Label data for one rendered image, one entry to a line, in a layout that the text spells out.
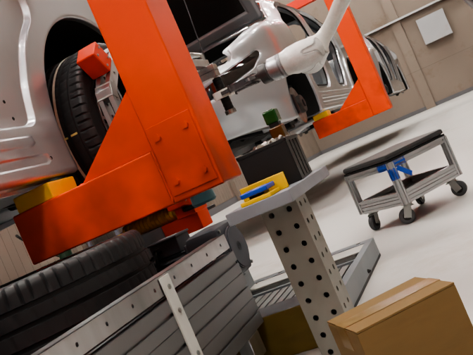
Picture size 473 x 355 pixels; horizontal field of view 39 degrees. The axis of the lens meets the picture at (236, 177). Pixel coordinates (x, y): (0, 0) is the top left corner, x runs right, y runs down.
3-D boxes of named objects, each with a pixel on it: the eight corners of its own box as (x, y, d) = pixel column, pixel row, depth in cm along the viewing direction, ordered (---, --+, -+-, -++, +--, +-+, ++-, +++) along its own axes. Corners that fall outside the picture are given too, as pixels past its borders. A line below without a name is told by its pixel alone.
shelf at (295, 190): (277, 196, 198) (273, 187, 198) (329, 175, 192) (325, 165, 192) (229, 227, 158) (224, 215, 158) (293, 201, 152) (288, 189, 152)
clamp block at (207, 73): (201, 84, 261) (196, 72, 261) (221, 75, 258) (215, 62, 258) (196, 85, 256) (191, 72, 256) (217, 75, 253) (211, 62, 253)
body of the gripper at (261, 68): (271, 80, 245) (248, 91, 248) (276, 79, 253) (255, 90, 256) (262, 61, 245) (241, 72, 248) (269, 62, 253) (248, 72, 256)
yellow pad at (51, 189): (46, 206, 216) (39, 191, 216) (79, 189, 211) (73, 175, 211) (18, 214, 203) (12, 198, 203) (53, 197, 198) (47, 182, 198)
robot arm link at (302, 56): (286, 77, 241) (295, 78, 254) (324, 58, 236) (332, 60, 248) (274, 49, 242) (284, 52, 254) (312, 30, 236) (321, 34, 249)
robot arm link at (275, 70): (291, 75, 251) (277, 82, 253) (281, 53, 251) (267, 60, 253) (285, 75, 242) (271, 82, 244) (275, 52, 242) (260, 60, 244)
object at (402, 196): (422, 202, 355) (397, 143, 355) (474, 190, 324) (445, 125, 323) (365, 234, 335) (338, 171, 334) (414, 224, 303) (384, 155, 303)
